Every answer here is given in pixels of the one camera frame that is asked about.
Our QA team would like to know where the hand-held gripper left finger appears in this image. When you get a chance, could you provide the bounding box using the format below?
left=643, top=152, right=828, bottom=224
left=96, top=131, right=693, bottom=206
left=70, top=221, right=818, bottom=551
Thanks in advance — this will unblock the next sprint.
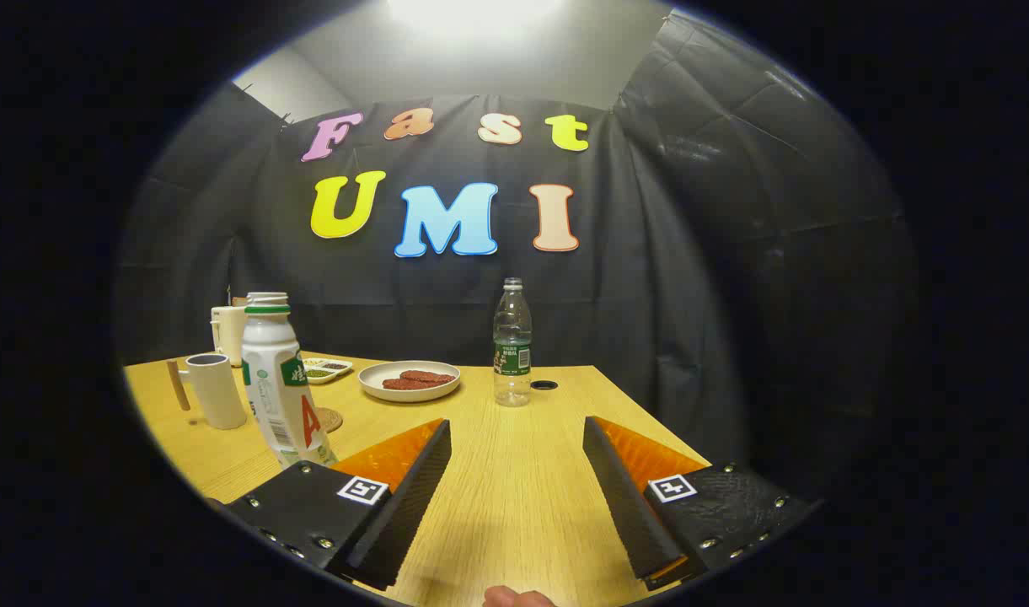
left=223, top=419, right=453, bottom=591

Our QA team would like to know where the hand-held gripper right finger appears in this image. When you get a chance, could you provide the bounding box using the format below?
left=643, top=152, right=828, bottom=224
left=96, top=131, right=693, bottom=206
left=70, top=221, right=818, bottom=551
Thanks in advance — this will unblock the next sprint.
left=583, top=416, right=820, bottom=591

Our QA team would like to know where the white juice bottle green label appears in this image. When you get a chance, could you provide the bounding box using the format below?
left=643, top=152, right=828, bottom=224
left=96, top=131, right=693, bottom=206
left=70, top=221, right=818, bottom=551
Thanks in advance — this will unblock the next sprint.
left=241, top=293, right=339, bottom=469

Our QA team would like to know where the white cup wooden handle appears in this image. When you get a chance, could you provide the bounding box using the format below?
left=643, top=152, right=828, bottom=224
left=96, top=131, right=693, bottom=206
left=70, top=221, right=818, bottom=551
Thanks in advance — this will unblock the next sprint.
left=167, top=353, right=249, bottom=431

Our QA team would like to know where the clear plastic water bottle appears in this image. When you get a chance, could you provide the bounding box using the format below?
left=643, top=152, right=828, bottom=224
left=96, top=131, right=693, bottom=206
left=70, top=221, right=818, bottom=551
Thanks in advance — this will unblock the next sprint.
left=492, top=277, right=533, bottom=408

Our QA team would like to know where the wooden table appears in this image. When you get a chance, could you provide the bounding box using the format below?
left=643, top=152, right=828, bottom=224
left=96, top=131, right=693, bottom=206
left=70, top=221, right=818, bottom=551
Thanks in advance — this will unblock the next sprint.
left=124, top=352, right=713, bottom=607

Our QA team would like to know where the white round plate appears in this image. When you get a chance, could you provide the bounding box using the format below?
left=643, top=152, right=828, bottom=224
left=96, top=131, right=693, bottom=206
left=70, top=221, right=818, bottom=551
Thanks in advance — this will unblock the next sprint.
left=358, top=361, right=462, bottom=403

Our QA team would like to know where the white divided dish with beans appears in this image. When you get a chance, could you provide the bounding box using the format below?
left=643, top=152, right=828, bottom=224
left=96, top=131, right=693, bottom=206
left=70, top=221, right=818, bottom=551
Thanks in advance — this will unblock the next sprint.
left=302, top=357, right=355, bottom=385

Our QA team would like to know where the cream toaster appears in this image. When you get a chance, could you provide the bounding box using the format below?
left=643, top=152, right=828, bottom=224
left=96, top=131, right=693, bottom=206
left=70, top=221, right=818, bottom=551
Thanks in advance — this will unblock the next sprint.
left=211, top=297, right=250, bottom=368

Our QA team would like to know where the black backdrop cloth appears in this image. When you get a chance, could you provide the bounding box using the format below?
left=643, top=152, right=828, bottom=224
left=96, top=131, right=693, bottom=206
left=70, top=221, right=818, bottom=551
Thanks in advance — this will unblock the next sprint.
left=114, top=8, right=919, bottom=469

